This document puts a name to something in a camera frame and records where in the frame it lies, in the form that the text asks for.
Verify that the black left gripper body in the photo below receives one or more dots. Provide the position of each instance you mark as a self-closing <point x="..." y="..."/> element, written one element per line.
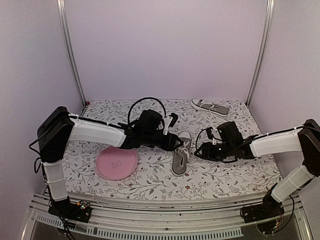
<point x="150" y="140"/>

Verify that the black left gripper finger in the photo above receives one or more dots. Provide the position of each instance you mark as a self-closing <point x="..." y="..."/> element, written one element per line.
<point x="175" y="140"/>
<point x="172" y="146"/>

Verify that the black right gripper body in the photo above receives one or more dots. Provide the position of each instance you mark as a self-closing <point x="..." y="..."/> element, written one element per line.
<point x="218" y="154"/>

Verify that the grey sneaker with red sole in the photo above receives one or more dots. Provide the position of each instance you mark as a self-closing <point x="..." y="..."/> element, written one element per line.
<point x="181" y="155"/>

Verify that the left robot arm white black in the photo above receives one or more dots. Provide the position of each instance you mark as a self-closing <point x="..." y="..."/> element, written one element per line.
<point x="61" y="128"/>

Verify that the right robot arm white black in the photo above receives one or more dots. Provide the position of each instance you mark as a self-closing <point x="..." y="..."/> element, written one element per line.
<point x="304" y="138"/>

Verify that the pink plastic plate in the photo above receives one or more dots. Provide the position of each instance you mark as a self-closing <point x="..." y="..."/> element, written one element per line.
<point x="115" y="163"/>

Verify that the floral patterned table mat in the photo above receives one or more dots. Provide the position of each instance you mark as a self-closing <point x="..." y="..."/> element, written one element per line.
<point x="153" y="179"/>

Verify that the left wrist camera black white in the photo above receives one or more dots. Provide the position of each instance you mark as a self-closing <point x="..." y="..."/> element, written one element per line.
<point x="168" y="122"/>

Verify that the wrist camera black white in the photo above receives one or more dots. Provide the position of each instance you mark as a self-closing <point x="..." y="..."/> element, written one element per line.
<point x="210" y="134"/>
<point x="168" y="122"/>

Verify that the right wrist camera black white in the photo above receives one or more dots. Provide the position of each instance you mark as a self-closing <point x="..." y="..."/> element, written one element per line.
<point x="210" y="134"/>

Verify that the aluminium front rail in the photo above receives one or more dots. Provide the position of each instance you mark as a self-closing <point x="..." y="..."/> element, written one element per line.
<point x="206" y="219"/>

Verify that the right aluminium frame post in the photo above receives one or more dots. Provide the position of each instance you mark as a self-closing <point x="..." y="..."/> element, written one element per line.
<point x="270" y="5"/>

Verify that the aluminium frame post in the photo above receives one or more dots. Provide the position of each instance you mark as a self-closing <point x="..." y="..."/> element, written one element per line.
<point x="270" y="5"/>
<point x="61" y="8"/>

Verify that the left aluminium frame post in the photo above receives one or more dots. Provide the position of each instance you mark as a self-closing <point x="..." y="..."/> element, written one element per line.
<point x="61" y="8"/>

